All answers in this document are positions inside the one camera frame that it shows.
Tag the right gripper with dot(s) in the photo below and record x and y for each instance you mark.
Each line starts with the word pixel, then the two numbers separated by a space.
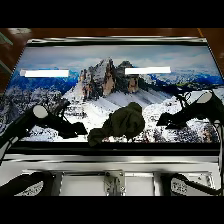
pixel 166 120

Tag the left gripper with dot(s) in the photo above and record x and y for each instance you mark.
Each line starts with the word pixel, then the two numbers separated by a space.
pixel 76 130

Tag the olive green shirt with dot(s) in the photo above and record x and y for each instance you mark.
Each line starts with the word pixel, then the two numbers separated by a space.
pixel 124 123

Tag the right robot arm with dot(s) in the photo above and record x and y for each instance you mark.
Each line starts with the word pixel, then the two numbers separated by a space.
pixel 202 109

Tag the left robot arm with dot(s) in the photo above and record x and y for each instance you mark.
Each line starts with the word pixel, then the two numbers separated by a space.
pixel 20 125

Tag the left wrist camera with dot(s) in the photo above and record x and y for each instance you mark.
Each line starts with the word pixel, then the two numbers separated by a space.
pixel 62 107

